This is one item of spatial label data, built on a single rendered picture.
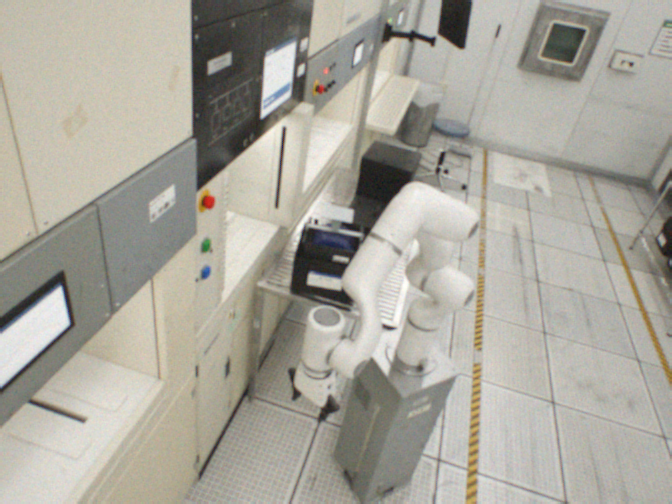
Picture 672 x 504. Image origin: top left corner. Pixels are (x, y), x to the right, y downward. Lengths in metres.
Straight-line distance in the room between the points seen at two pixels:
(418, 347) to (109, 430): 0.99
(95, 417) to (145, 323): 0.28
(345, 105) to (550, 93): 3.16
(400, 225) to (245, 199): 1.22
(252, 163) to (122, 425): 1.15
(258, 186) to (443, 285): 0.97
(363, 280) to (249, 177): 1.17
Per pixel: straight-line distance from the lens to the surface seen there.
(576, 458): 2.94
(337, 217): 1.91
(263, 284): 2.04
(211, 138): 1.34
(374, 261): 1.09
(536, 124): 6.18
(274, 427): 2.50
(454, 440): 2.68
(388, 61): 4.88
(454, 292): 1.56
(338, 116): 3.49
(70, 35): 0.88
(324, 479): 2.39
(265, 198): 2.17
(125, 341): 1.54
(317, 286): 1.98
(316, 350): 1.11
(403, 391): 1.75
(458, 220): 1.22
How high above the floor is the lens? 2.06
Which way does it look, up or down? 35 degrees down
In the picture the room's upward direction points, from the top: 11 degrees clockwise
